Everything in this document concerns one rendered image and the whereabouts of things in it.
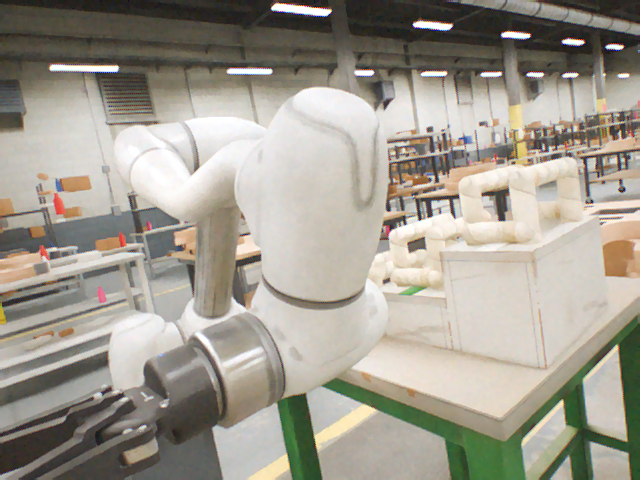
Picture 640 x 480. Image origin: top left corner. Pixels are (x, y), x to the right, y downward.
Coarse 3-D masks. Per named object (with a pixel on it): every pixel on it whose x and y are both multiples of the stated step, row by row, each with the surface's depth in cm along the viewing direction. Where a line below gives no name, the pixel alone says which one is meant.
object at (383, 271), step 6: (414, 252) 98; (420, 252) 98; (426, 252) 100; (414, 258) 96; (420, 258) 97; (384, 264) 91; (390, 264) 92; (414, 264) 96; (372, 270) 89; (378, 270) 89; (384, 270) 90; (390, 270) 91; (372, 276) 88; (378, 276) 88; (384, 276) 90; (390, 276) 91
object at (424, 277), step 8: (392, 272) 83; (400, 272) 81; (408, 272) 80; (416, 272) 78; (424, 272) 77; (432, 272) 76; (392, 280) 83; (400, 280) 81; (408, 280) 79; (416, 280) 78; (424, 280) 77; (432, 280) 76; (440, 280) 75
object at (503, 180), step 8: (504, 168) 76; (512, 168) 77; (520, 168) 78; (472, 176) 69; (480, 176) 70; (488, 176) 71; (496, 176) 72; (504, 176) 74; (464, 184) 68; (472, 184) 68; (480, 184) 69; (488, 184) 70; (496, 184) 72; (504, 184) 75
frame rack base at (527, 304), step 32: (544, 224) 76; (576, 224) 72; (448, 256) 69; (480, 256) 65; (512, 256) 61; (544, 256) 62; (576, 256) 69; (448, 288) 70; (480, 288) 66; (512, 288) 62; (544, 288) 61; (576, 288) 69; (480, 320) 67; (512, 320) 64; (544, 320) 61; (576, 320) 69; (480, 352) 69; (512, 352) 65; (544, 352) 61
